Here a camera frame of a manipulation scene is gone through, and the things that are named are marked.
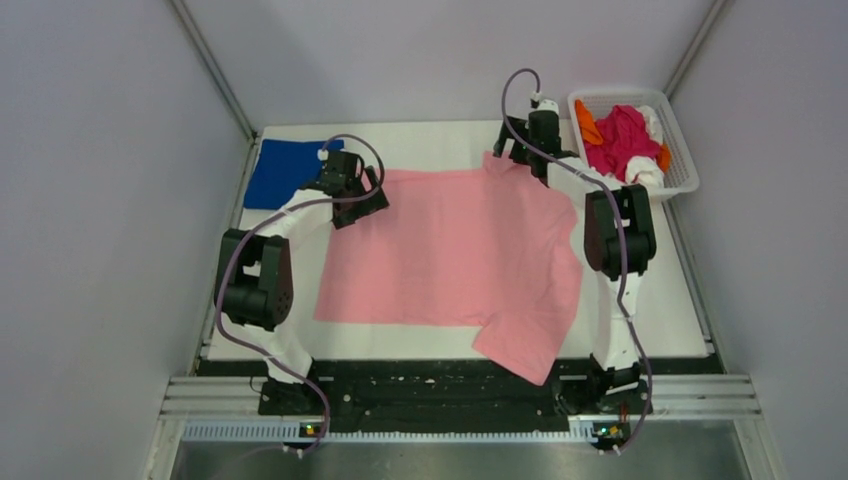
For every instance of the folded blue t shirt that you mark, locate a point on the folded blue t shirt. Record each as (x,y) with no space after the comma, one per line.
(282,168)

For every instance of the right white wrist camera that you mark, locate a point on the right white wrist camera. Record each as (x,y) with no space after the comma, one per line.
(545,104)

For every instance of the magenta t shirt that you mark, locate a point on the magenta t shirt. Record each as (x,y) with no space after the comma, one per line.
(626,136)

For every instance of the orange cloth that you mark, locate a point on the orange cloth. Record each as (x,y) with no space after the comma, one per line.
(587,125)

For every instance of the white slotted cable duct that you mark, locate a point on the white slotted cable duct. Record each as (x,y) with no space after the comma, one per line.
(302,432)

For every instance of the light pink t shirt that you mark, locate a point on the light pink t shirt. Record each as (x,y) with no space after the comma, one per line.
(488,247)

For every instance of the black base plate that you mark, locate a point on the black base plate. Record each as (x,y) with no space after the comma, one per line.
(460,396)

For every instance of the white plastic basket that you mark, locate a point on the white plastic basket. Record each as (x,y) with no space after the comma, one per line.
(680,173)

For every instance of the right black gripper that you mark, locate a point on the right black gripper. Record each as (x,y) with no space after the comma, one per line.
(498,147)

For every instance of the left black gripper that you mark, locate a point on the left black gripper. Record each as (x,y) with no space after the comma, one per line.
(369,203)

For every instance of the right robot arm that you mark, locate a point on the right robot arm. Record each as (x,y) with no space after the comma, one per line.
(619,242)

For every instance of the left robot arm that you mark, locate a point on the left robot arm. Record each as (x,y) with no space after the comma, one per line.
(254,278)

